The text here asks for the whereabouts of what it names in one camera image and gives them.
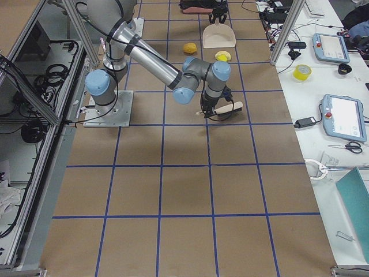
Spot white hand brush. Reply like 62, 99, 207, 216
196, 102, 243, 117

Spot teach pendant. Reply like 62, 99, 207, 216
312, 33, 350, 63
322, 94, 367, 142

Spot yellow tape roll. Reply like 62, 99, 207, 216
293, 64, 312, 81

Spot white clamp tool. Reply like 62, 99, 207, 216
304, 159, 368, 181

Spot white plastic dustpan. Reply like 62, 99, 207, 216
202, 22, 236, 48

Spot pink bin with black bag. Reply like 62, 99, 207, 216
179, 0, 214, 14

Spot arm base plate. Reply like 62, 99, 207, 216
83, 90, 134, 128

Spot yellow potato toy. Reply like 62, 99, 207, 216
182, 43, 197, 55

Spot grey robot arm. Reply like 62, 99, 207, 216
86, 1, 233, 118

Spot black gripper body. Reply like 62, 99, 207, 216
212, 4, 227, 18
201, 96, 219, 118

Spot lower teach pendant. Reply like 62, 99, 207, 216
322, 94, 367, 142

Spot black power adapter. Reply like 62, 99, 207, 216
293, 117, 317, 129

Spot black scissors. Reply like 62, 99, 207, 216
328, 141, 363, 154

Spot aluminium frame post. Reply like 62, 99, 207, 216
270, 0, 305, 65

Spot upper teach pendant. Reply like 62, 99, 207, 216
312, 33, 350, 63

